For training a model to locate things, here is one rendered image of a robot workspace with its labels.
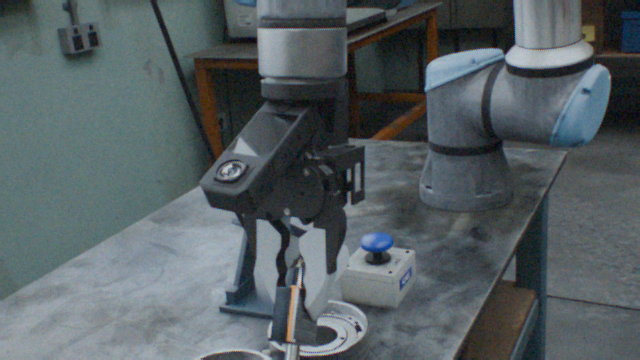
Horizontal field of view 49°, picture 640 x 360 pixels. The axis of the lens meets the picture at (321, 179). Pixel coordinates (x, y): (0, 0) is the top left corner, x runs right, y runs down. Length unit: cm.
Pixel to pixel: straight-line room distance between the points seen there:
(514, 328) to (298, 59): 82
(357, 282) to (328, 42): 36
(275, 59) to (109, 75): 220
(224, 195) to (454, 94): 59
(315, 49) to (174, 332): 42
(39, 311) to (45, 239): 162
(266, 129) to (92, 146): 215
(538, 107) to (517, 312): 46
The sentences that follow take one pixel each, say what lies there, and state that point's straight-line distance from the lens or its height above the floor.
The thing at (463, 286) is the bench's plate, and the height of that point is 80.
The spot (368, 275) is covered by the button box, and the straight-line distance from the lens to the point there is 83.
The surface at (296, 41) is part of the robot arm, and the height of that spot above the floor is 115.
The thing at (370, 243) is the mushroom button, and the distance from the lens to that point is 83.
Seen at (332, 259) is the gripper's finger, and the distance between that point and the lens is 59.
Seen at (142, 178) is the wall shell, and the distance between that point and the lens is 290.
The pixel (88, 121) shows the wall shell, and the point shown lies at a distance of 268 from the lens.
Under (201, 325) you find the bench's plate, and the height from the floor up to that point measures 80.
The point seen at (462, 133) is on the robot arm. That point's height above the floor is 92.
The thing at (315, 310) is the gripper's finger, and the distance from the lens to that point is 62.
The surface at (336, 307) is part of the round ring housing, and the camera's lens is 78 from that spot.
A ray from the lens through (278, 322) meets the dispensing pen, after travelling 62.
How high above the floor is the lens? 123
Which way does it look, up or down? 20 degrees down
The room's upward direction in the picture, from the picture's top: 6 degrees counter-clockwise
